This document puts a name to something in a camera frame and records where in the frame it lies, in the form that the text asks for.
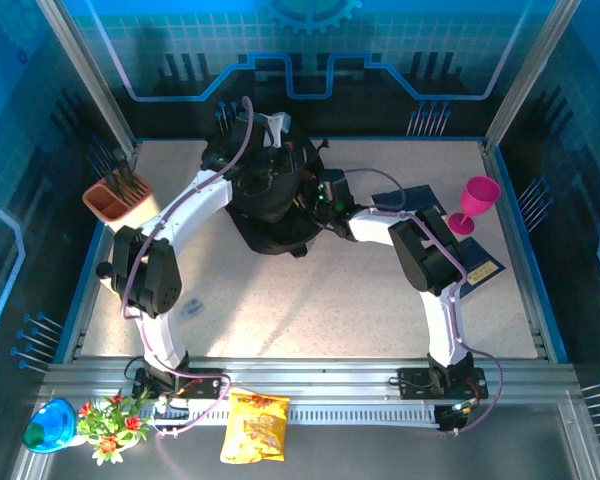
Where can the cream orange knife block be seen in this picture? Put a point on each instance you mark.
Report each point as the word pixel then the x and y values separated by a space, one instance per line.
pixel 111 207

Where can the blue plastic bowl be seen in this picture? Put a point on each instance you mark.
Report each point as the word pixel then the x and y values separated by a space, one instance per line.
pixel 50 427

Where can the black fabric backpack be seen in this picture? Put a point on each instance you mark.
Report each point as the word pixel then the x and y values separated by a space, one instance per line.
pixel 275 220

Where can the artificial red flower plant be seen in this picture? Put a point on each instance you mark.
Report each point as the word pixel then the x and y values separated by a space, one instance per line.
pixel 112 425

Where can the aluminium frame post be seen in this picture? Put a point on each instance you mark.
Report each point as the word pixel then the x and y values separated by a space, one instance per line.
pixel 87 80
pixel 530 65

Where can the yellow chips bag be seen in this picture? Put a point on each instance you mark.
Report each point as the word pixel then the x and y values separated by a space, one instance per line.
pixel 255 425

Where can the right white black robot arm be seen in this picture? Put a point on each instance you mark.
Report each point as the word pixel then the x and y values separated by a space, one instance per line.
pixel 440 320

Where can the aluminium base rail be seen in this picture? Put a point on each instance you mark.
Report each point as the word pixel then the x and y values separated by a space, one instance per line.
pixel 305 375

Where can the pink plastic goblet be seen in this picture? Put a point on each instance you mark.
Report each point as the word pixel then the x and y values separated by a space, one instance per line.
pixel 477 197

